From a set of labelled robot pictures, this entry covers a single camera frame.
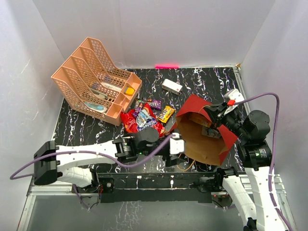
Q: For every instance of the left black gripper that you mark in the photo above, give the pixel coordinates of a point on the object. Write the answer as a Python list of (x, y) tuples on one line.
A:
[(168, 160)]

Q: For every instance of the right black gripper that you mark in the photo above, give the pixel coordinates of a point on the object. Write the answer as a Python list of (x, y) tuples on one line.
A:
[(214, 110)]

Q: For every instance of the yellow snack bag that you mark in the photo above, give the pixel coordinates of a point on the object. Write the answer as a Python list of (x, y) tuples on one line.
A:
[(200, 119)]

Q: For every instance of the red brown paper bag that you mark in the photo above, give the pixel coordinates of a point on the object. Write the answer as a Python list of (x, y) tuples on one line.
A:
[(198, 147)]

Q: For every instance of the silver blue snack wrapper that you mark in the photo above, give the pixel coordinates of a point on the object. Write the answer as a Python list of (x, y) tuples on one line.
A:
[(144, 120)]

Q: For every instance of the yellow peanut candy packet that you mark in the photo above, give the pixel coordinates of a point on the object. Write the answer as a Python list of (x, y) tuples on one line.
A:
[(166, 114)]

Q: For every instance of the red candy bag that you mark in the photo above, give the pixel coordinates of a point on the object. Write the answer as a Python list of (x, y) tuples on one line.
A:
[(131, 126)]

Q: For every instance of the purple candy packet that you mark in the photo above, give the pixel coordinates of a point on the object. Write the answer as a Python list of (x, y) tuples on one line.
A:
[(154, 104)]

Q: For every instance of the brown chocolate candy packet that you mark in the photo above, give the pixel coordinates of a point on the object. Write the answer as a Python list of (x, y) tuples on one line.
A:
[(139, 104)]

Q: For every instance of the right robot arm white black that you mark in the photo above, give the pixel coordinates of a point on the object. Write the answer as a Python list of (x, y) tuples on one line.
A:
[(259, 212)]

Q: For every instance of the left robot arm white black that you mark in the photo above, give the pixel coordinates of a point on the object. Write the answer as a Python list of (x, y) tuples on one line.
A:
[(66, 163)]

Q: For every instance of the small white red box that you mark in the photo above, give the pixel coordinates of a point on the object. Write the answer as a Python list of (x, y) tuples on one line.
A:
[(172, 87)]

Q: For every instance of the orange yellow block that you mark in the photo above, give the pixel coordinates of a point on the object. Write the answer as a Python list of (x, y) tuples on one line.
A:
[(129, 91)]

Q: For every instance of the blue white item in organizer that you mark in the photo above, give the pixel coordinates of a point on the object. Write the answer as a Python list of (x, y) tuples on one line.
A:
[(96, 107)]

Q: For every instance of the white packet in organizer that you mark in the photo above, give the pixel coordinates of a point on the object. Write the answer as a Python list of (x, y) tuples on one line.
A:
[(109, 88)]

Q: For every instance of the pink plastic file organizer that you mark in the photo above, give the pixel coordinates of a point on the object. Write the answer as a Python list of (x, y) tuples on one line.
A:
[(80, 76)]

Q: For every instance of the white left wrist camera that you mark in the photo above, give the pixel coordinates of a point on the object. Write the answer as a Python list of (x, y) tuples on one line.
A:
[(176, 144)]

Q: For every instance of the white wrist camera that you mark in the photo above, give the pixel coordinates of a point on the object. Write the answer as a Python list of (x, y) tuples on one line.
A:
[(231, 98), (176, 144)]

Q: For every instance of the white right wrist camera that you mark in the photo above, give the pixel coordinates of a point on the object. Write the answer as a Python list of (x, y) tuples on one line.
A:
[(231, 98)]

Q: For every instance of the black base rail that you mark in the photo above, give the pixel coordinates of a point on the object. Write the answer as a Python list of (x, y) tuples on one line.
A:
[(201, 187)]

